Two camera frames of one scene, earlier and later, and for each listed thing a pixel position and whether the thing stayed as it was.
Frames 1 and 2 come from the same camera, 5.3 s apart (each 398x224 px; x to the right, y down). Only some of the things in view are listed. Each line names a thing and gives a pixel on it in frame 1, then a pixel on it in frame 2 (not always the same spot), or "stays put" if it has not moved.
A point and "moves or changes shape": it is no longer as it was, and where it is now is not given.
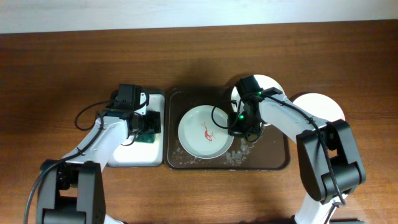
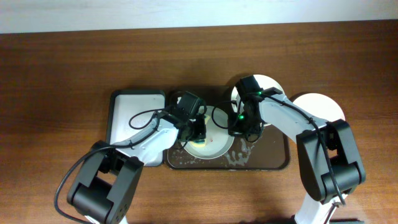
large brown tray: [271, 150] stays put
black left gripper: [154, 122] -> [199, 131]
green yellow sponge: [145, 138] moves or changes shape
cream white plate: [265, 81] stays put
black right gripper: [235, 128] stays put
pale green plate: [203, 132] stays put
